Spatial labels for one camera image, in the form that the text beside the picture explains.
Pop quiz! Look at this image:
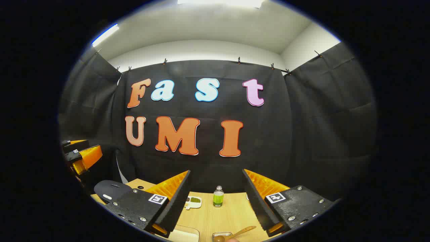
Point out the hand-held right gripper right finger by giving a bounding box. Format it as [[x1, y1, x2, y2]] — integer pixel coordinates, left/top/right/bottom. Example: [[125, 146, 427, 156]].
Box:
[[242, 169, 338, 237]]

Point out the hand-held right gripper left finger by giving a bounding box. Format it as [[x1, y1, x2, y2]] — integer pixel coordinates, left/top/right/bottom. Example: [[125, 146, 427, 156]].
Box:
[[104, 170, 192, 236]]

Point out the beige rice container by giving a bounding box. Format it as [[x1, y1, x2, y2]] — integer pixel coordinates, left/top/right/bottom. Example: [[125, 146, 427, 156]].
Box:
[[167, 225, 201, 242]]

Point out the wooden spoon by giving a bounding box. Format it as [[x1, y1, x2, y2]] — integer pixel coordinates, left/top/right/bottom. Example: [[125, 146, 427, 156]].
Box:
[[213, 226, 257, 242]]

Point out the dark grey rice cooker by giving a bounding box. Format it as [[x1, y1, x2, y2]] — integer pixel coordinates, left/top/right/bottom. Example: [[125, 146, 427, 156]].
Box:
[[94, 180, 133, 204]]

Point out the white divided bean dish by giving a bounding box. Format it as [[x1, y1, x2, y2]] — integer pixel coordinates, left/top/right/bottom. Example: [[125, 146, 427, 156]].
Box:
[[184, 196, 203, 210]]

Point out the green label drink bottle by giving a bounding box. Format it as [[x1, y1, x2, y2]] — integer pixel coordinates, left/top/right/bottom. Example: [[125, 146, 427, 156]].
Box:
[[213, 186, 224, 207]]

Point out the black backdrop cloth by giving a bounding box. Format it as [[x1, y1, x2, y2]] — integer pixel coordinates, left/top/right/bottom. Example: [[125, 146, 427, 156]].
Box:
[[58, 42, 378, 202]]

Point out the ceiling light panel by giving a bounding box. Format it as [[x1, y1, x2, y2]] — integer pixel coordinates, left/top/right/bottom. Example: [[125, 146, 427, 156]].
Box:
[[92, 24, 120, 47], [177, 0, 264, 8]]

